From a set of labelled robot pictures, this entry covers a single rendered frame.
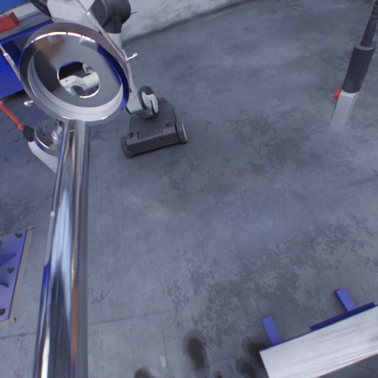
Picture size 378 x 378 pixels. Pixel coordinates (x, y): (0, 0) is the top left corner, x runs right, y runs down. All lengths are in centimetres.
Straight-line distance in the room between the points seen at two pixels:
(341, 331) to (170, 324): 109
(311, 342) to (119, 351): 124
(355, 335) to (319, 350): 8
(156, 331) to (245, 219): 88
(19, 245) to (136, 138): 131
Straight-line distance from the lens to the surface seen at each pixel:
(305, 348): 58
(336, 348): 60
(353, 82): 75
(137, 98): 185
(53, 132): 120
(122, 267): 174
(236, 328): 145
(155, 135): 210
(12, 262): 235
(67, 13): 150
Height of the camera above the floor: 145
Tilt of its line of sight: 53 degrees down
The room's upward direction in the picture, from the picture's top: 21 degrees counter-clockwise
